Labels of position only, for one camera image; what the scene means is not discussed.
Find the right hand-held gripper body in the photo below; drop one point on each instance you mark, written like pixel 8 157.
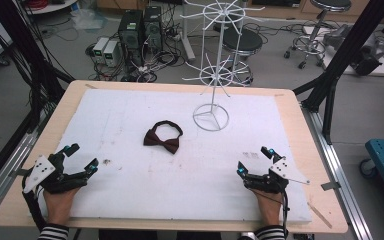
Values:
pixel 281 171

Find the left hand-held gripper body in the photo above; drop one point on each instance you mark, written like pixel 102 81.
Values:
pixel 39 170

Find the person's right hand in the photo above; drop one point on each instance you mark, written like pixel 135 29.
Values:
pixel 269 208

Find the person's left hand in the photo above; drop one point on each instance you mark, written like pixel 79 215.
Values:
pixel 59 205

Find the grey tape strip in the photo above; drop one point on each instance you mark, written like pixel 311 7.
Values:
pixel 18 172
pixel 330 186

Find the wooden stick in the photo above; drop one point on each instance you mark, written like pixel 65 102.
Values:
pixel 319 215

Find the white foam mat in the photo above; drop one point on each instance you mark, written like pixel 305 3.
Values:
pixel 180 186

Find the dark brown bow tie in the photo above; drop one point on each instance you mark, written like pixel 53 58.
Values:
pixel 161 141

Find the white power supply box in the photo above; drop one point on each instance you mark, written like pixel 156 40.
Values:
pixel 100 48
pixel 111 53

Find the black round stool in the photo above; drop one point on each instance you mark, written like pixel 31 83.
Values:
pixel 243 41

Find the chrome wheeled stool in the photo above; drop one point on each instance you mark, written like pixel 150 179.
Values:
pixel 313 40

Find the large black computer tower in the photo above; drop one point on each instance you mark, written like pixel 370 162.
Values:
pixel 130 36

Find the clear plastic bag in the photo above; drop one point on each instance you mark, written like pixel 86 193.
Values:
pixel 88 20

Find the grey machine on white board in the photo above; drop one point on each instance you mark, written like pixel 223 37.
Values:
pixel 363 50

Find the small black computer tower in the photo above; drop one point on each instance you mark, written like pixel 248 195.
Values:
pixel 153 28

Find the aluminium frame rail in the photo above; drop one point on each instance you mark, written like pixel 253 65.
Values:
pixel 340 173
pixel 3 173

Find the black frame post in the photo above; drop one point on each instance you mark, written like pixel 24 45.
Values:
pixel 23 43
pixel 346 56

